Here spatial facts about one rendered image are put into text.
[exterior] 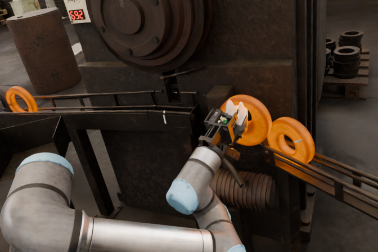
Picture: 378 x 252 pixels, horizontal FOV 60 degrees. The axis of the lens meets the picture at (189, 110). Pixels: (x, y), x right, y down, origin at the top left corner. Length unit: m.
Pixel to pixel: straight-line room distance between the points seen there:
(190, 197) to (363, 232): 1.16
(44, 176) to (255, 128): 0.56
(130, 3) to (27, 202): 0.68
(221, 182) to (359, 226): 0.81
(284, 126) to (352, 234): 0.87
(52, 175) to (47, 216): 0.11
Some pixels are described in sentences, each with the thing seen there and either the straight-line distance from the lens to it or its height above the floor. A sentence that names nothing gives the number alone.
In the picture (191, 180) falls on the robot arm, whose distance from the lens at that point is 0.76.
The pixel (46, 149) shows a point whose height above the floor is 0.60.
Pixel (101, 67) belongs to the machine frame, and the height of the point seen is 0.86.
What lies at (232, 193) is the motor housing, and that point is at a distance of 1.19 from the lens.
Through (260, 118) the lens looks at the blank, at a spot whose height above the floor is 0.83.
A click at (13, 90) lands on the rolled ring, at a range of 1.91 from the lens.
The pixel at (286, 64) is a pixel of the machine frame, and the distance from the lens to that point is 1.17.
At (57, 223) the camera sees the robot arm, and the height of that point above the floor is 0.91.
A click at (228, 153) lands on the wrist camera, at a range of 0.87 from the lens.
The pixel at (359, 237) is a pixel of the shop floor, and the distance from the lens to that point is 1.75.
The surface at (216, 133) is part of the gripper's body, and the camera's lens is 0.81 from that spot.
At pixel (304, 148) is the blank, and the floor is 0.72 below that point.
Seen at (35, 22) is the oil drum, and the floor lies 0.81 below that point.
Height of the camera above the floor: 1.29
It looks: 27 degrees down
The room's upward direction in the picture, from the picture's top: 11 degrees counter-clockwise
